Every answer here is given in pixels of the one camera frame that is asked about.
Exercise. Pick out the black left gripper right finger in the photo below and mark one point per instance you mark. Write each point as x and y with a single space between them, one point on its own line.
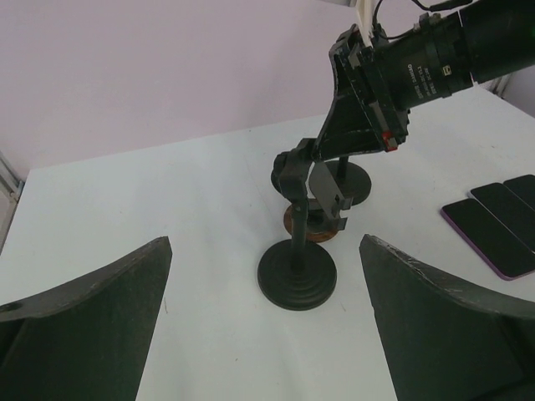
446 338

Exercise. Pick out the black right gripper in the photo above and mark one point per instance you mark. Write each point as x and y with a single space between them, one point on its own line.
362 118

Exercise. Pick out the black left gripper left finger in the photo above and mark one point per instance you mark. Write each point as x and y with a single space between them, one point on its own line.
89 338

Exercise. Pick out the grey stand with wooden base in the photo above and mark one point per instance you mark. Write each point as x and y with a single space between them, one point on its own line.
324 221

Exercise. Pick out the purple phone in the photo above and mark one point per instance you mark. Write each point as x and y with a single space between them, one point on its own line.
505 254

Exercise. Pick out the silver phone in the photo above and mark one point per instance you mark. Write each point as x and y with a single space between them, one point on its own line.
509 209

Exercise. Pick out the black stand of purple phone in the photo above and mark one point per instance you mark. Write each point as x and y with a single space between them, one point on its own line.
296 274

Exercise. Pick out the black phone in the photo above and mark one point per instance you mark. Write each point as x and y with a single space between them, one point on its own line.
524 188

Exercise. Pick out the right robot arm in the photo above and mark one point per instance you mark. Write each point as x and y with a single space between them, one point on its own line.
454 45

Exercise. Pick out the aluminium left corner post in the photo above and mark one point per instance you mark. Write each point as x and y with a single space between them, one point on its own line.
11 183

